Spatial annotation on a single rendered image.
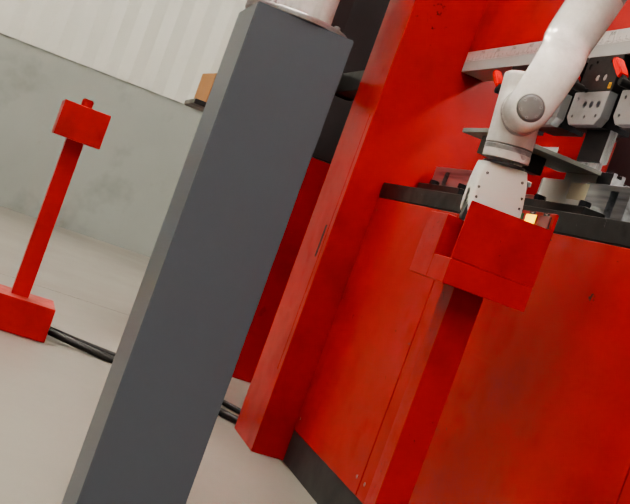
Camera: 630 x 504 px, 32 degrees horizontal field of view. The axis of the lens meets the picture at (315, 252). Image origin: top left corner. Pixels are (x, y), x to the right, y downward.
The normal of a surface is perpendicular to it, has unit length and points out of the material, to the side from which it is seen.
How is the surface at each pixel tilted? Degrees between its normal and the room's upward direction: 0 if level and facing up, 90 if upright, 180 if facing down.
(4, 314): 90
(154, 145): 90
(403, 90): 90
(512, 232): 90
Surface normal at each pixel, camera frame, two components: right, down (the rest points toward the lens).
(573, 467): -0.90, -0.33
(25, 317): 0.27, 0.11
